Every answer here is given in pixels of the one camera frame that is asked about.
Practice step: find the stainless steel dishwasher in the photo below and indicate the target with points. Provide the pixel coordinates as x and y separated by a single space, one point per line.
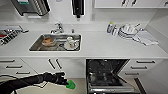
106 75

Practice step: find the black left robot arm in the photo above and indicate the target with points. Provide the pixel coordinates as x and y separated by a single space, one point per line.
23 83

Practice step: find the white drawer unit beside dishwasher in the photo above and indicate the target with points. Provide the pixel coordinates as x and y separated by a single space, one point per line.
143 68

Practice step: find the white under-sink cabinet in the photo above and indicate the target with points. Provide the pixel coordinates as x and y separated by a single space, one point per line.
73 66

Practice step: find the white mug in sink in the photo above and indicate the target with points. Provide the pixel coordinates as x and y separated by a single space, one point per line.
71 43

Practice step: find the orange sponge in bowl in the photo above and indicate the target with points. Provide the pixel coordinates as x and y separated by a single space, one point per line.
47 41

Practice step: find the stainless steel sink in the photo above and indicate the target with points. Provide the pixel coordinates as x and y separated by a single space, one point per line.
35 46

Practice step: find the white drawer unit beside microwave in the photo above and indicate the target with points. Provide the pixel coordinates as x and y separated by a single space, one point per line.
15 66

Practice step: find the chrome faucet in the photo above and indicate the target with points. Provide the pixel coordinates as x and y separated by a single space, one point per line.
57 28

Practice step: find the dish rack with dishes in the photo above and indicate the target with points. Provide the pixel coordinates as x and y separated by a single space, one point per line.
11 35

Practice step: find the dish soap bottle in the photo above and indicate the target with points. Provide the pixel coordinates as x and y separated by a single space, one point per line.
109 28

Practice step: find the grey paper towel dispenser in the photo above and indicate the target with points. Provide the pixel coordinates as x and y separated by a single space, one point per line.
30 6

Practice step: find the stack of white dishes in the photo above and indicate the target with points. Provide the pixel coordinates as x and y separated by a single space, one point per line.
128 31

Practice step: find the white wall outlet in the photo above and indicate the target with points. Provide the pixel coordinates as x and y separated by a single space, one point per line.
92 17

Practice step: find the black wall soap dispenser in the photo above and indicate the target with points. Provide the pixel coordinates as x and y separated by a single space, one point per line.
77 7

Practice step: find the white three-door wall cabinet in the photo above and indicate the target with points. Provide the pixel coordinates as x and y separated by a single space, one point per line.
130 3

